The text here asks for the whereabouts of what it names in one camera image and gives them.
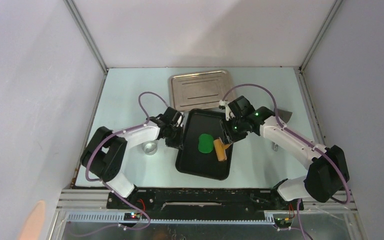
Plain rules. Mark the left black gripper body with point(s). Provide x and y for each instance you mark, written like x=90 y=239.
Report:
x=174 y=139

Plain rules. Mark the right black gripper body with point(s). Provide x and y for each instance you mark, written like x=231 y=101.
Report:
x=233 y=129

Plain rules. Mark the black plastic tray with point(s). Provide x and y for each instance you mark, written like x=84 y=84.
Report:
x=198 y=154

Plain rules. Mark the wooden dough roller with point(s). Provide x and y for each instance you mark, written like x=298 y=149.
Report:
x=220 y=149

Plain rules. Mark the green dough piece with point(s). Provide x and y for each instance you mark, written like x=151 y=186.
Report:
x=205 y=143

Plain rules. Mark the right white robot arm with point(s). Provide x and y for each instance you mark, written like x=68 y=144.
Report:
x=327 y=170

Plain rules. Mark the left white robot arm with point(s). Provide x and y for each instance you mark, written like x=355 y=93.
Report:
x=104 y=153

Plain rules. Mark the silver metal tray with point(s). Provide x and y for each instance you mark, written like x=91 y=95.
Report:
x=199 y=90

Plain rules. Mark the metal scraper with wooden handle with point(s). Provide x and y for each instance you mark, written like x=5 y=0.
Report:
x=285 y=116

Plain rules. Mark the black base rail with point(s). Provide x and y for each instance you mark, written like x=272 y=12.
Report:
x=210 y=204

